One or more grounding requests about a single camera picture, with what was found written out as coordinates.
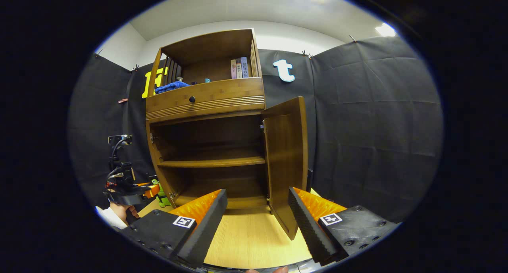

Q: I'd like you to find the green frog toy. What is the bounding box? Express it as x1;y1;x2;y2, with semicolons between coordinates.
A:
151;179;172;208

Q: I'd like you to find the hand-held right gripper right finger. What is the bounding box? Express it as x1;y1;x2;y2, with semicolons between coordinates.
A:
288;187;398;265

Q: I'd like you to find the blue cloth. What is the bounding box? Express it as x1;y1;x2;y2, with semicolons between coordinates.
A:
154;81;190;95

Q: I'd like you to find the wooden shoe cabinet door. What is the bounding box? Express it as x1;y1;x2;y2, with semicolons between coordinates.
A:
261;96;309;241

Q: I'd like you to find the square ceiling light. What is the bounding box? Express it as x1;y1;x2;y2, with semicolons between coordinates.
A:
375;22;397;37

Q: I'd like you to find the wooden double-door shoe cabinet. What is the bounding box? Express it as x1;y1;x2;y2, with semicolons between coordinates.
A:
145;28;309;242

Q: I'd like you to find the wooden inner cabinet shelf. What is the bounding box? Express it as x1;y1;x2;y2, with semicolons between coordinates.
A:
158;156;266;169

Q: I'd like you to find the black backdrop cloth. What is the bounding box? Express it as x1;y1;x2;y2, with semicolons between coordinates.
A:
67;36;444;226

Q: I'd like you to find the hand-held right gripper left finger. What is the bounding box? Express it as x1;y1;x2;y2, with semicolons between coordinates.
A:
119;189;228;267

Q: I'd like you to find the wooden cabinet drawer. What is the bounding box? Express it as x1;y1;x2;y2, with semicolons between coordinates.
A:
145;77;266;121

